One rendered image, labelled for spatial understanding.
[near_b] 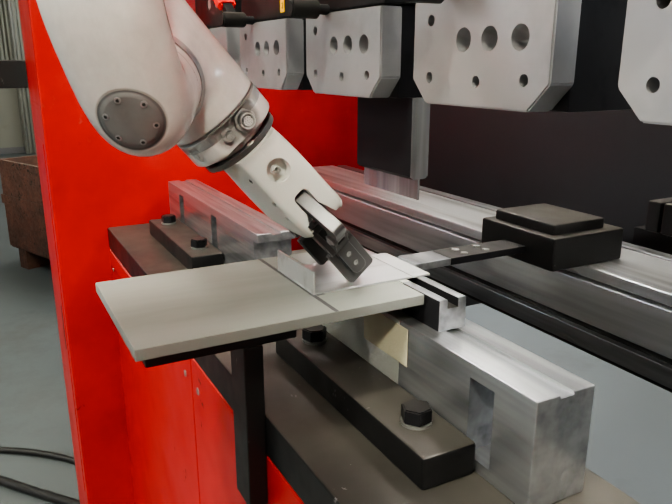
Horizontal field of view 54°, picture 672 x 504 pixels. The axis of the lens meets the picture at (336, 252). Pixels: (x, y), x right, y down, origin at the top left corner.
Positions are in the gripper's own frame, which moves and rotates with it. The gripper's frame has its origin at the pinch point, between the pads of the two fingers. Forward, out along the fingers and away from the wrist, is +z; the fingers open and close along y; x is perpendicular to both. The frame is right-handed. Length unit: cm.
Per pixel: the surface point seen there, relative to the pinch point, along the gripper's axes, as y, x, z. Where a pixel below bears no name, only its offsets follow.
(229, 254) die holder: 42.3, 5.1, 10.9
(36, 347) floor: 243, 81, 66
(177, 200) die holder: 73, 3, 8
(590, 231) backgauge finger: -5.8, -22.4, 19.1
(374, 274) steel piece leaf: -2.4, -1.0, 3.6
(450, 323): -11.2, -1.4, 7.5
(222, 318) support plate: -6.1, 12.2, -7.3
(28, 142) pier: 941, 35, 88
